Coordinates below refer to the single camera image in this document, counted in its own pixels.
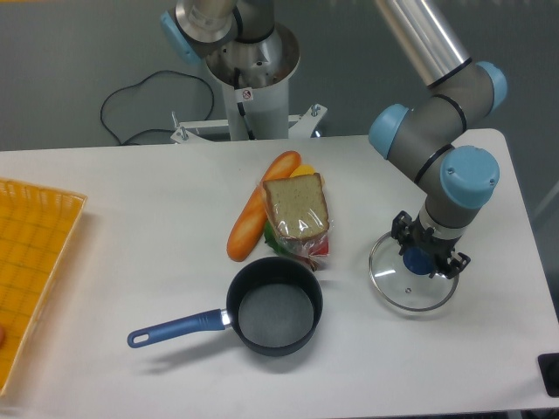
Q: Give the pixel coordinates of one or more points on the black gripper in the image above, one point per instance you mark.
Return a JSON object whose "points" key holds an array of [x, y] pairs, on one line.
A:
{"points": [[423, 251]]}

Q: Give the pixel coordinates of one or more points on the glass lid with blue knob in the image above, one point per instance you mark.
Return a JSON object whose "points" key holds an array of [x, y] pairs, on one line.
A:
{"points": [[404, 278]]}

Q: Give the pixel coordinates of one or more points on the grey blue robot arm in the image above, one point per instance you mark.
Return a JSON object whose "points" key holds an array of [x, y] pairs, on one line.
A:
{"points": [[457, 181]]}

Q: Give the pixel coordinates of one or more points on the wrapped sandwich in plastic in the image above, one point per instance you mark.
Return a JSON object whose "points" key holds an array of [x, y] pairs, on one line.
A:
{"points": [[298, 212]]}

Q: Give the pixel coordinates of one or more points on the yellow toy pepper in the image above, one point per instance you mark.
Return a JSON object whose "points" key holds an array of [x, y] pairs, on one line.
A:
{"points": [[303, 169]]}

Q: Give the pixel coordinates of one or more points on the black device at table corner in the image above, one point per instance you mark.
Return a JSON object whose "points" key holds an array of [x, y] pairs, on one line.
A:
{"points": [[549, 367]]}

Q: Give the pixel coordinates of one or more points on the orange toy baguette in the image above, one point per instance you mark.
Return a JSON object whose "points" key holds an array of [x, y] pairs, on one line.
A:
{"points": [[249, 227]]}

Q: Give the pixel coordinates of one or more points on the yellow plastic basket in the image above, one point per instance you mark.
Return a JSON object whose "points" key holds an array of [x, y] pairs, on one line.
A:
{"points": [[37, 223]]}

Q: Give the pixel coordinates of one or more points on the black saucepan with blue handle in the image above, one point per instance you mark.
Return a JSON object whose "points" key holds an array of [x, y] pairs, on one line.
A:
{"points": [[273, 304]]}

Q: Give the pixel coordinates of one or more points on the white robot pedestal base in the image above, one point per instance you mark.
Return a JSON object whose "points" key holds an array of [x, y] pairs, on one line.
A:
{"points": [[254, 80]]}

